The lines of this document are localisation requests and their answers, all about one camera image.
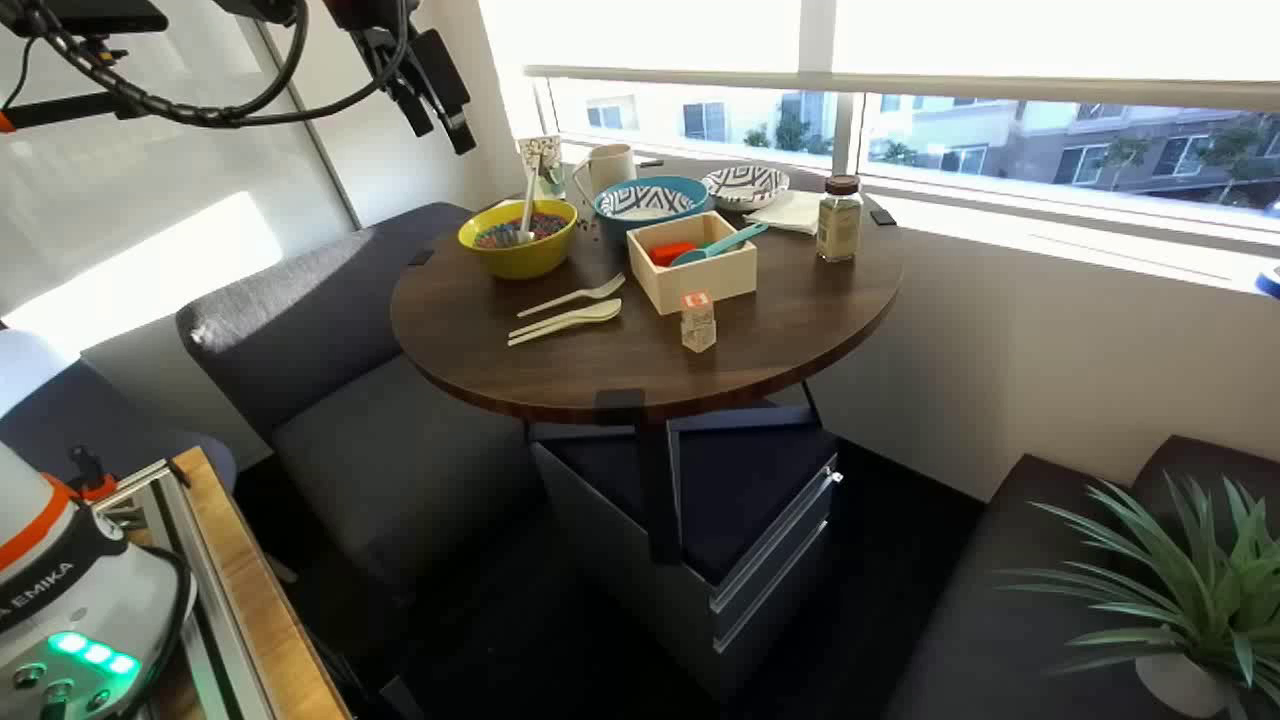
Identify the grey armchair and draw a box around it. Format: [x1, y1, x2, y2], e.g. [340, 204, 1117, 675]
[176, 194, 539, 590]

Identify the colourful beads filling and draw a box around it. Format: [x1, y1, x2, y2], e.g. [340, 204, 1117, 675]
[474, 211, 573, 253]

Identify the light wooden box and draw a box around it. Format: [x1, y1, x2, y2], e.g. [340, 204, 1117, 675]
[625, 209, 758, 319]

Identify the teal utensil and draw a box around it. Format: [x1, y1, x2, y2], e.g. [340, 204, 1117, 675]
[672, 220, 772, 269]

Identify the white and orange robot base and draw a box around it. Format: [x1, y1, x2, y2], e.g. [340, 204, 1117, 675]
[0, 436, 193, 720]

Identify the wooden board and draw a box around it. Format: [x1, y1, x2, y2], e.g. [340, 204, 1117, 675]
[170, 445, 352, 720]

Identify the black table pedestal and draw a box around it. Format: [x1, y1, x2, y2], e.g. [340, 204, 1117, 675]
[635, 395, 688, 565]

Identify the black overhead camera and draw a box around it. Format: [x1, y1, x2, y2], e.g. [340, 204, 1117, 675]
[0, 0, 170, 39]

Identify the yellow bowl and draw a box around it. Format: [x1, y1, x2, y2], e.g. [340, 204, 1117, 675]
[453, 194, 583, 283]

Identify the glass jar with dark lid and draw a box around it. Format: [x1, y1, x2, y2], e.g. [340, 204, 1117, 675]
[812, 175, 862, 269]

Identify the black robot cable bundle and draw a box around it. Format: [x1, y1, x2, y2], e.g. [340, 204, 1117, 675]
[20, 0, 392, 133]

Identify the white paper napkin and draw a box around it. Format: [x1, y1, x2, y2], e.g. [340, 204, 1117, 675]
[747, 189, 833, 241]

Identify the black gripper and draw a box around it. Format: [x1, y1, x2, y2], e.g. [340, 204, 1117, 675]
[405, 28, 479, 155]

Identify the dark sofa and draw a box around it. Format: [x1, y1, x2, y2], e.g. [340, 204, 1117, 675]
[884, 433, 1280, 720]

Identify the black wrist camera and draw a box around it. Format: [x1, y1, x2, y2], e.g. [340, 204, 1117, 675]
[374, 45, 440, 139]

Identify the metal frame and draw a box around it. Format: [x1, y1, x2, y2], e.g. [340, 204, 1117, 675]
[90, 454, 246, 720]

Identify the black and white patterned plate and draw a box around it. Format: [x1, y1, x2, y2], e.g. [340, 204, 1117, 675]
[695, 160, 793, 220]

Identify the white window frame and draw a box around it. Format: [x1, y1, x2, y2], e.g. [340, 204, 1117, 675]
[520, 55, 1280, 257]

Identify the grey filing cabinet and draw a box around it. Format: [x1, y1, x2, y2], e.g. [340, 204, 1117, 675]
[529, 395, 849, 703]

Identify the white utensil in yellow bowl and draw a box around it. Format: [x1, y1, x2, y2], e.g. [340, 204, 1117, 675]
[511, 155, 543, 244]

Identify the white plant pot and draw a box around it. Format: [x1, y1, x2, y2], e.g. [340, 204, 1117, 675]
[1130, 646, 1241, 720]

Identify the green spiky plant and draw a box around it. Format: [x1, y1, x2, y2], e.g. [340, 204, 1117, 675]
[1005, 472, 1280, 701]

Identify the cream plastic knife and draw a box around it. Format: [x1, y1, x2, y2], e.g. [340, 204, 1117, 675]
[504, 295, 627, 351]

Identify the blue bowl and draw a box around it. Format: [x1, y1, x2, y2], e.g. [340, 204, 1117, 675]
[586, 173, 715, 253]

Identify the white mug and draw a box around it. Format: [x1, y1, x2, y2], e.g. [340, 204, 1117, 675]
[583, 139, 641, 194]

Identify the white plate with blue pattern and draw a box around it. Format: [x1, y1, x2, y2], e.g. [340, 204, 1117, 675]
[605, 181, 701, 226]

